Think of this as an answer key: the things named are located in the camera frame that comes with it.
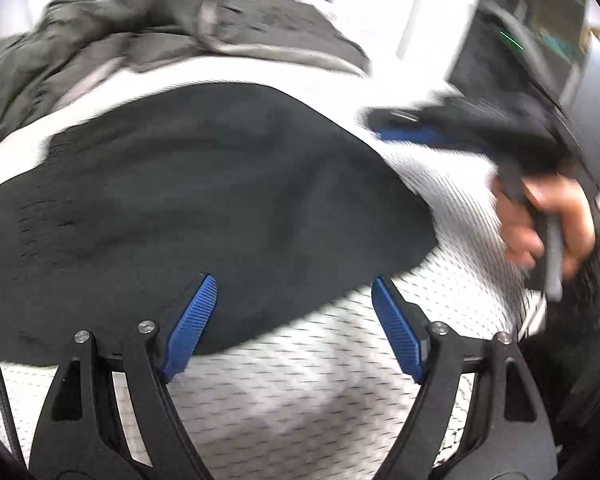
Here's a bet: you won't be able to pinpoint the black pants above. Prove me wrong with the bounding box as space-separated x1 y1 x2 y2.
0 84 437 366

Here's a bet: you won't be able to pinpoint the person's right hand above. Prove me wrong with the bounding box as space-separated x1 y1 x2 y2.
491 174 596 280

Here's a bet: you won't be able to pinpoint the white wardrobe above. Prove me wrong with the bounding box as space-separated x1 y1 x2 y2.
332 0 479 93

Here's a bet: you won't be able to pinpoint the white honeycomb mattress cover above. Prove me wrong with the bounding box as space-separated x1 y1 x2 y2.
0 58 536 479

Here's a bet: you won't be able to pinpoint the dark green duvet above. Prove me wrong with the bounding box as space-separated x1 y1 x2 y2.
0 0 370 142

